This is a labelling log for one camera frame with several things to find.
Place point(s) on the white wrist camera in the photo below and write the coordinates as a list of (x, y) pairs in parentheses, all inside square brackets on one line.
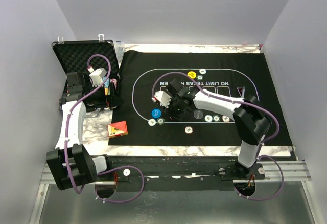
[(162, 98), (96, 76)]

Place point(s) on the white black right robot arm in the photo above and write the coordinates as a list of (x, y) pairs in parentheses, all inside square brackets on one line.
[(252, 124)]

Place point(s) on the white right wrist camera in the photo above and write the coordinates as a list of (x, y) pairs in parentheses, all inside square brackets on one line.
[(162, 98)]

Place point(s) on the black dealer button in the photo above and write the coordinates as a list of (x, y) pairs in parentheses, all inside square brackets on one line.
[(198, 114)]

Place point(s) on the red playing card box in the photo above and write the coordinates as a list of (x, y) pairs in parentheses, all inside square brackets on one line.
[(117, 129)]

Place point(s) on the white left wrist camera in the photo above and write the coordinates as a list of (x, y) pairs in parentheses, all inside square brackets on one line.
[(96, 76)]

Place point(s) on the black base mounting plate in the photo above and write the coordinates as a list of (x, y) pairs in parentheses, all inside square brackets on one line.
[(165, 173)]

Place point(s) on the black poker table mat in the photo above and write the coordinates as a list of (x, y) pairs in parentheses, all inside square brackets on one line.
[(232, 75)]

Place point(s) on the red white poker chip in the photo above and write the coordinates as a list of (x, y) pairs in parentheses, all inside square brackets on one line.
[(225, 119), (188, 130)]

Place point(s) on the pink green chip stack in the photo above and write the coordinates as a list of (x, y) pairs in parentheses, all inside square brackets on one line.
[(115, 83)]

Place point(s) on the light blue chip stack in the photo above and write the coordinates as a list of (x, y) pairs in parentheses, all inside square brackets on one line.
[(106, 87)]

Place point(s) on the aluminium extrusion rail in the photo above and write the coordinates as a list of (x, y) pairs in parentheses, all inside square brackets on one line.
[(287, 171)]

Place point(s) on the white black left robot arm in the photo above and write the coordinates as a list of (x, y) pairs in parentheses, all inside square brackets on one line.
[(70, 164)]

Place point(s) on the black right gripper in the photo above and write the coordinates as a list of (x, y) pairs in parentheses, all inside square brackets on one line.
[(174, 116)]

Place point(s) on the black aluminium chip case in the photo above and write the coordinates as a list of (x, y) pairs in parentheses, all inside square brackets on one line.
[(73, 57)]

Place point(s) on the yellow big blind button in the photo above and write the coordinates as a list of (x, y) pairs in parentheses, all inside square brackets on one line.
[(192, 74)]

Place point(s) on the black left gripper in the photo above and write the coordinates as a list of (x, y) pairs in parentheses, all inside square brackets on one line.
[(103, 103)]

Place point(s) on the blue small blind button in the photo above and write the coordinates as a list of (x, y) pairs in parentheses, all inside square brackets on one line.
[(156, 113)]

